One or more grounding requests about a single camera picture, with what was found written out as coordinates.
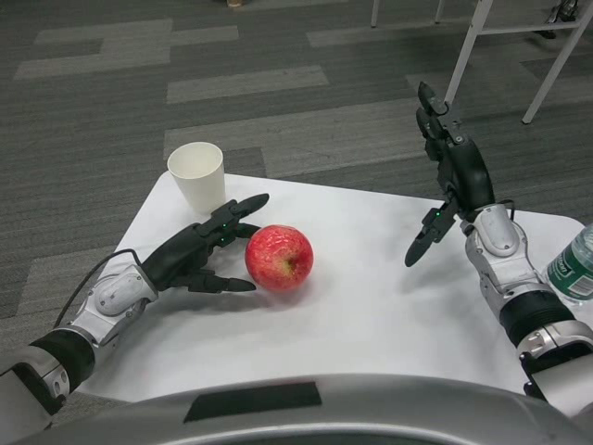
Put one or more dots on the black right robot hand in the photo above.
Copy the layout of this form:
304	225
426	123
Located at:
468	171

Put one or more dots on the white metal frame table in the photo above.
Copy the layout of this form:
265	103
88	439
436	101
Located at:
563	51

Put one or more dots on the clear plastic water bottle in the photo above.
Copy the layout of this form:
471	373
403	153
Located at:
572	273

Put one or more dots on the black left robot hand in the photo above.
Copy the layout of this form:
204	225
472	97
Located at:
180	257

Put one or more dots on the white paper cup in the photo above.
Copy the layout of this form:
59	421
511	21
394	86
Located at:
201	181

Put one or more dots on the red apple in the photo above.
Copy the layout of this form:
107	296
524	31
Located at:
278	257

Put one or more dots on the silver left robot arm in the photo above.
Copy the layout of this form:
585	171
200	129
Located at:
106	301

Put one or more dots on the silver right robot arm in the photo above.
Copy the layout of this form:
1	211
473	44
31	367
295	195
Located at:
505	259

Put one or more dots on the silver robot chest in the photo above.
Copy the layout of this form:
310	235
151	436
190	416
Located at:
394	408

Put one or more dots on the white desk leg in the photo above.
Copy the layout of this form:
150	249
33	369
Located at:
374	11

